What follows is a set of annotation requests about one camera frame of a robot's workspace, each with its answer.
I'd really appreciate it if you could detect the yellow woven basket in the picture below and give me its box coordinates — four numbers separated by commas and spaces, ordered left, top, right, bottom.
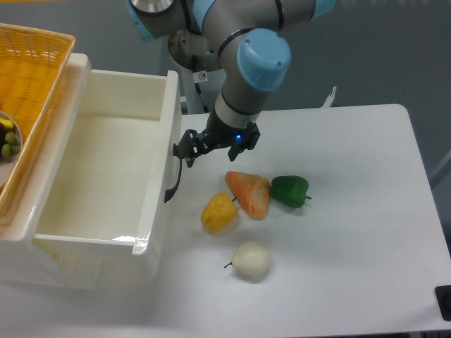
1, 23, 75, 215

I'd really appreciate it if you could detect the white pear toy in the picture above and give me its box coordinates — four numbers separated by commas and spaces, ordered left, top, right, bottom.
223, 241, 272, 283

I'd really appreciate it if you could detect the black corner object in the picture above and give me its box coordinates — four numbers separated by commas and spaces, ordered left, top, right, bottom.
434, 285, 451, 322

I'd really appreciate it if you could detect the white drawer cabinet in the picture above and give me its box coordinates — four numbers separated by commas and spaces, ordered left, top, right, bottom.
1, 53, 101, 289

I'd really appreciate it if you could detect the yellow bell pepper toy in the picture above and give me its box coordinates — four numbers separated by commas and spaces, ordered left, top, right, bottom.
201, 192, 237, 233

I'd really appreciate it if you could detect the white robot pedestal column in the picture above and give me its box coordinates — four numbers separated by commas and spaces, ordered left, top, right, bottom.
166, 28, 226, 115

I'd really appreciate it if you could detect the yellow banana toy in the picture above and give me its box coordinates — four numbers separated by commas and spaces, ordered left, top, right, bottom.
0, 118, 15, 130

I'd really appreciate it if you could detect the green grapes bunch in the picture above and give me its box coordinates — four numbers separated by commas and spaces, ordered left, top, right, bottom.
1, 131, 21, 161

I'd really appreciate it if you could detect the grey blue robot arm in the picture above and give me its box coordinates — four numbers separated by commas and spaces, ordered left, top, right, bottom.
125, 1, 335, 167

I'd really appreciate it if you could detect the green bell pepper toy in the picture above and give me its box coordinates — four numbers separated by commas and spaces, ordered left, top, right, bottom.
269, 175, 309, 208

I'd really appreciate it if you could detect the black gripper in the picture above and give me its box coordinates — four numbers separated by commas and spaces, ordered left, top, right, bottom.
173, 111, 260, 168

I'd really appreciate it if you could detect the black top drawer handle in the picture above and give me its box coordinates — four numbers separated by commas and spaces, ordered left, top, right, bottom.
164, 144, 183, 203

